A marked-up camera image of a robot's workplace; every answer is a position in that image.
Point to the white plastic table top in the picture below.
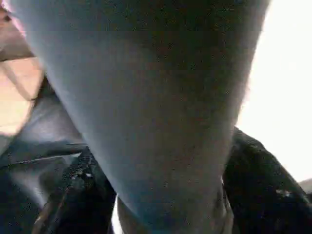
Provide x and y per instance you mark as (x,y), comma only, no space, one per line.
(285,85)

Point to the brown woven fabric item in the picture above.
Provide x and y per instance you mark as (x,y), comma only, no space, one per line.
(12,44)

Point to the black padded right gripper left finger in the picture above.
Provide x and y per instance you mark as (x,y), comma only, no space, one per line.
(78,200)

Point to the white plastic table leg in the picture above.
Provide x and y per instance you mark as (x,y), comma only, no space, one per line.
(151,97)

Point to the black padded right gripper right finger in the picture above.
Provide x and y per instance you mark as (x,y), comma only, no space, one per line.
(263,195)

